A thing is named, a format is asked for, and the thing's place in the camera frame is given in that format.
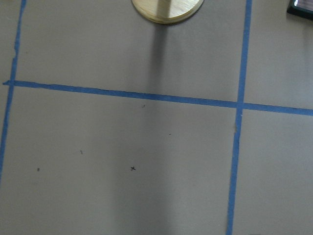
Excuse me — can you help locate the wooden mug tree stand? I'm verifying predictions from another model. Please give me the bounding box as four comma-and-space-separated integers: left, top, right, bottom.
132, 0, 204, 24

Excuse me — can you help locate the black framed glass rack tray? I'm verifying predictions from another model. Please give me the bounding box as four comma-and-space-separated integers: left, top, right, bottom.
287, 0, 313, 20

